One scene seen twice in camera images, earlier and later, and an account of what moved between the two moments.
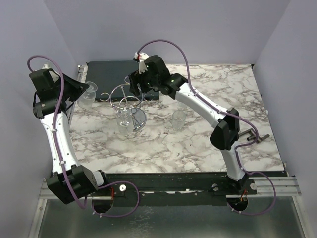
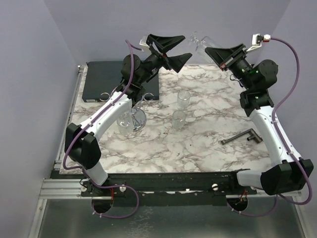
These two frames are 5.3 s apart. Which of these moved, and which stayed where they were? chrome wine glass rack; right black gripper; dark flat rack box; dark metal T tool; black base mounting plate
Moved: right black gripper
Stayed: dark flat rack box; chrome wine glass rack; dark metal T tool; black base mounting plate
